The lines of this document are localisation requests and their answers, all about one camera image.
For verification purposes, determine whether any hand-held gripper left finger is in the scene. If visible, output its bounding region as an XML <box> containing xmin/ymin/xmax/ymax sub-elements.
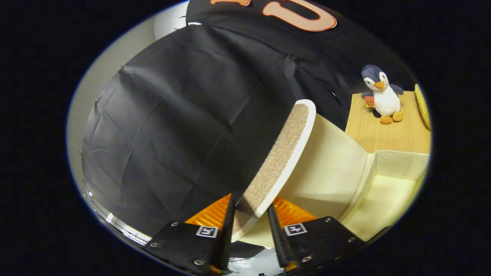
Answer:
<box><xmin>143</xmin><ymin>193</ymin><xmax>236</xmax><ymax>276</ymax></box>

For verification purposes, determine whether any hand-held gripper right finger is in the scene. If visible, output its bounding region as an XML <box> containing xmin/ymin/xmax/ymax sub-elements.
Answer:
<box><xmin>267</xmin><ymin>197</ymin><xmax>364</xmax><ymax>273</ymax></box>

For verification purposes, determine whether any cream fabric storage box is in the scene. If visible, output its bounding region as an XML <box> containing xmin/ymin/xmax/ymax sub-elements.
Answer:
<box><xmin>238</xmin><ymin>113</ymin><xmax>430</xmax><ymax>248</ymax></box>

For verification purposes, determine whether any black backdrop cloth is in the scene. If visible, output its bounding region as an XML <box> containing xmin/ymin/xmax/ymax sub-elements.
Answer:
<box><xmin>81</xmin><ymin>0</ymin><xmax>417</xmax><ymax>238</ymax></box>

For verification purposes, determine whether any penguin plush toy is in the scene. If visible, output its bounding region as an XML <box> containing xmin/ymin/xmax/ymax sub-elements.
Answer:
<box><xmin>361</xmin><ymin>64</ymin><xmax>404</xmax><ymax>125</ymax></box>

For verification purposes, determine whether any yellow plush bun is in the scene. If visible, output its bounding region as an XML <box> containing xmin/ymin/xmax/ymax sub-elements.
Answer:
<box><xmin>414</xmin><ymin>84</ymin><xmax>432</xmax><ymax>130</ymax></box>

